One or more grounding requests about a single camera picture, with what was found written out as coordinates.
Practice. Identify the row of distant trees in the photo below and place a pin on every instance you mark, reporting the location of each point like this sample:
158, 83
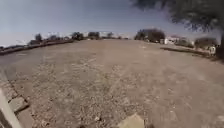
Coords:
78, 36

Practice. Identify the dark clump of bushes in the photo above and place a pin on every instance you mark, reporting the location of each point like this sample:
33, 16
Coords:
150, 35

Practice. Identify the white building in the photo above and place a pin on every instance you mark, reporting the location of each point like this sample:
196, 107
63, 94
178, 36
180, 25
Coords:
170, 40

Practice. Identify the large bare-branched tree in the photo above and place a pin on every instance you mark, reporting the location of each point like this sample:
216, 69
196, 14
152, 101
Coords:
200, 13

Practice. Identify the long low wall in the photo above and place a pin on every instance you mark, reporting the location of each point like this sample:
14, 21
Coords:
33, 46

